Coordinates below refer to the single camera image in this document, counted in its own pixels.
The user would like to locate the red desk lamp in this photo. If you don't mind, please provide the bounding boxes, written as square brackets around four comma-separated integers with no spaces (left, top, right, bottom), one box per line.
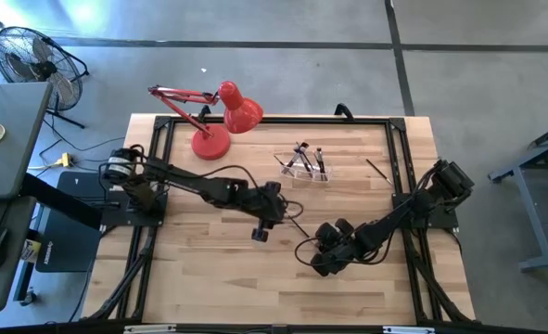
[147,81,265,162]

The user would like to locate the black shelving unit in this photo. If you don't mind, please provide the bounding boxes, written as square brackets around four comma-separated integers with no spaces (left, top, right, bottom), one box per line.
[82,113,478,326]

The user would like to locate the yellow black label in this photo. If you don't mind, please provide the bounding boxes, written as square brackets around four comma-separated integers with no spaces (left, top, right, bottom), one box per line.
[20,238,44,264]

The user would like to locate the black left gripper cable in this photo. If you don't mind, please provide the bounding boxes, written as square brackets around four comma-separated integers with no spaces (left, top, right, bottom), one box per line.
[175,163,306,220]

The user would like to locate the dark desk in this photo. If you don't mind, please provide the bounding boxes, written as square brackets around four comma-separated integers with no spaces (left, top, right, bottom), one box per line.
[0,197,39,315]

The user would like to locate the white bracket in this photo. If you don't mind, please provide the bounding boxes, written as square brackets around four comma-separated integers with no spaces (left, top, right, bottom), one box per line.
[122,324,178,334]
[382,325,437,334]

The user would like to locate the black floor fan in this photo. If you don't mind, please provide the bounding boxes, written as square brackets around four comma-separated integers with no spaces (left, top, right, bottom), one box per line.
[0,25,91,130]

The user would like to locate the grey desk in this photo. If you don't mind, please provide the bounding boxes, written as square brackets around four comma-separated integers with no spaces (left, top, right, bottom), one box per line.
[0,81,55,201]

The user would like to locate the thin liner makeup brush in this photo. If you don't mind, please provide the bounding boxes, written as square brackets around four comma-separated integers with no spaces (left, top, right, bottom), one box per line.
[364,158,395,186]

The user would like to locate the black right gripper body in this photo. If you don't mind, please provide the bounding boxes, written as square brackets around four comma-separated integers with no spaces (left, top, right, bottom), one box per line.
[317,217,372,270]

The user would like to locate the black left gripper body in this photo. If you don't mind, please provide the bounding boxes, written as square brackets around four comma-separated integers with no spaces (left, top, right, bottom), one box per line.
[243,183,289,231]

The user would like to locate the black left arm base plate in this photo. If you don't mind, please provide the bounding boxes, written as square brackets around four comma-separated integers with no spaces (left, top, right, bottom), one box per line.
[97,187,169,229]

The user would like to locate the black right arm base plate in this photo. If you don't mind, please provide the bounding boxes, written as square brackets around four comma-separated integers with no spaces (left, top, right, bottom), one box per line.
[391,191,461,232]

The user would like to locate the blue-grey workbench frame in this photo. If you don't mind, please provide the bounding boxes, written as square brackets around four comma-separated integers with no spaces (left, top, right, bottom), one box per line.
[488,118,548,274]

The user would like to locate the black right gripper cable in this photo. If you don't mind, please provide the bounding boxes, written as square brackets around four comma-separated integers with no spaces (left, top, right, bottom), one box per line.
[293,235,398,269]

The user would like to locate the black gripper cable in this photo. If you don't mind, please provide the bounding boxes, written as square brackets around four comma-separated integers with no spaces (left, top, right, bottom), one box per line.
[293,235,398,269]
[175,163,306,220]

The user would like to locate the round-tipped black makeup brush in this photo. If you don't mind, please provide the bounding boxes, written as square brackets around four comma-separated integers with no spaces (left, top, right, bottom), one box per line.
[293,146,315,179]

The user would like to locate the yellow power plug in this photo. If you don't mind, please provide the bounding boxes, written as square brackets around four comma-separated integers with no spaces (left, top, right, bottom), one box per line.
[53,152,74,170]

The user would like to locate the clear acrylic brush organizer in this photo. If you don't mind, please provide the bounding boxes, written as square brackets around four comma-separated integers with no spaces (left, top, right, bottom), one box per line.
[279,159,334,184]

